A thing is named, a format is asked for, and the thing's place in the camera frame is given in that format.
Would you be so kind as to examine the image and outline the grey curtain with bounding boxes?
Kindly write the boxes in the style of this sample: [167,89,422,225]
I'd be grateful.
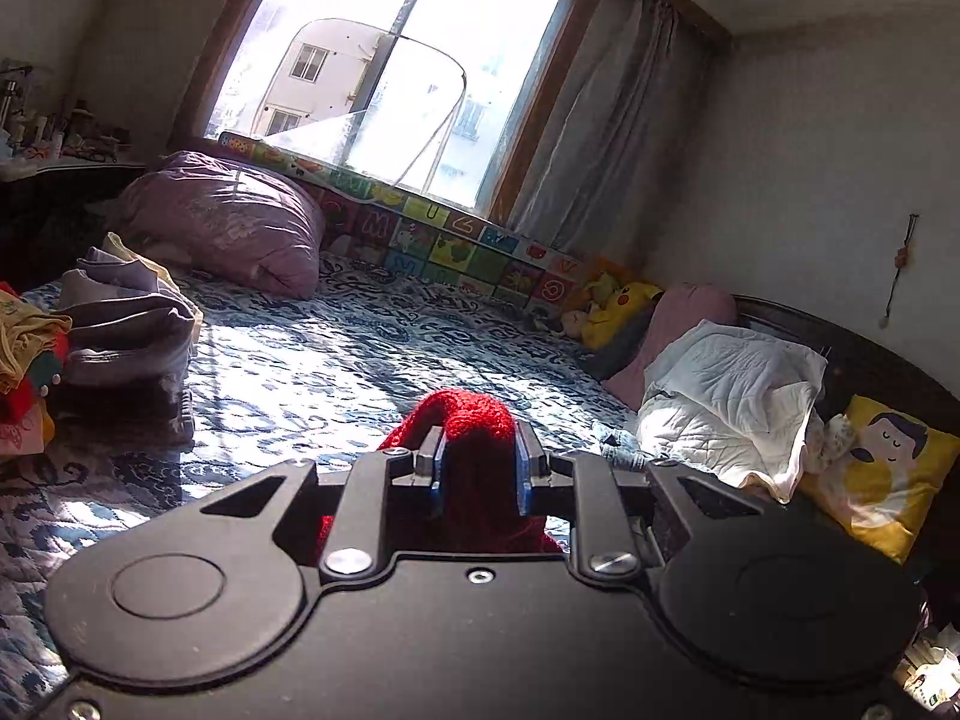
[508,0,715,268]

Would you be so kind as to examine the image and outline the blue white patterned quilt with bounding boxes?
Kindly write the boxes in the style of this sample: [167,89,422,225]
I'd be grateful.
[2,255,635,718]

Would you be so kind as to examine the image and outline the window with wooden frame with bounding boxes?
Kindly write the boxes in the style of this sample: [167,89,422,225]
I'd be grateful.
[171,0,599,221]

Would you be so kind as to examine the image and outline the hanging wall ornament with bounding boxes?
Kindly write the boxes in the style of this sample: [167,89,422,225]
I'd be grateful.
[878,213,921,330]

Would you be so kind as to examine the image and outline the yellow cartoon cushion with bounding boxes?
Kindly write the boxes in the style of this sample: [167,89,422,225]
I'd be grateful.
[799,395,958,564]

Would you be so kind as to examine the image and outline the purple pillow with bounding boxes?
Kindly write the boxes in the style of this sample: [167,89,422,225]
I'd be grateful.
[107,151,325,299]

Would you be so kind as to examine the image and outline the pink pillow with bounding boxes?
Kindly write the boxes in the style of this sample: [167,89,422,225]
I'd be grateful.
[604,284,737,411]

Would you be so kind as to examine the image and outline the colourful alphabet foam mat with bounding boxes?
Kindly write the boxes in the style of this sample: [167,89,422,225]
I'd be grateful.
[218,132,587,319]

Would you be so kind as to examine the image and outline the dark wooden headboard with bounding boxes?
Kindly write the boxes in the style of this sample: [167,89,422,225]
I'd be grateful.
[734,294,958,580]

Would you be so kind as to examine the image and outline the red knitted sweater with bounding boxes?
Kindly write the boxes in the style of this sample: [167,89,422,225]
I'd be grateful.
[314,386,565,564]

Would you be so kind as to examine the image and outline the yellow plush toy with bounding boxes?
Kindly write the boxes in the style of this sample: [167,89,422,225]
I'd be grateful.
[562,259,662,351]

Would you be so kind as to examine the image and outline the grey folded clothes pile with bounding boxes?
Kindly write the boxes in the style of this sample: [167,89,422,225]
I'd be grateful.
[52,232,203,445]

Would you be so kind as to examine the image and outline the yellow garment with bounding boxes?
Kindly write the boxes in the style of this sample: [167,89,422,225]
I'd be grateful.
[0,291,71,395]

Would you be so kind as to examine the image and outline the white folded duvet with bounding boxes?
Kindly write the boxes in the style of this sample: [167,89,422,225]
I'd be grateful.
[636,320,827,504]

